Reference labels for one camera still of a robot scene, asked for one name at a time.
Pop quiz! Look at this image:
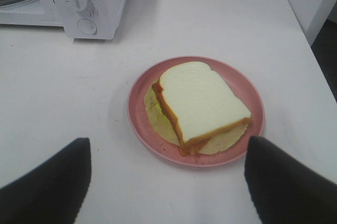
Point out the white microwave oven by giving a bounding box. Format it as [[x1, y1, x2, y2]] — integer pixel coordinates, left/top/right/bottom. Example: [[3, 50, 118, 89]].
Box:
[[1, 0, 126, 39]]

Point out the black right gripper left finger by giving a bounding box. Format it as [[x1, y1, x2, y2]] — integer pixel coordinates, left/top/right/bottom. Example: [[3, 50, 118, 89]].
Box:
[[1, 138, 92, 223]]

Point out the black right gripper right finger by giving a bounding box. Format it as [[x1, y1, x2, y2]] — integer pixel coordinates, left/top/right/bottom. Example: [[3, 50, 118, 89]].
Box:
[[244, 136, 336, 223]]

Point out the round door release button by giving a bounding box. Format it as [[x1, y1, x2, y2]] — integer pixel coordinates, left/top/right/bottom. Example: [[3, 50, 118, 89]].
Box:
[[77, 19, 97, 35]]

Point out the pink plate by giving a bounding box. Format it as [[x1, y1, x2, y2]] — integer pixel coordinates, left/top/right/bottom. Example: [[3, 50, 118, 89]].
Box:
[[127, 56, 265, 167]]

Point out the toy sandwich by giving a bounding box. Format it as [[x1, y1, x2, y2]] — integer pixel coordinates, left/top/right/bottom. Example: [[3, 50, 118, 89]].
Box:
[[144, 62, 251, 156]]

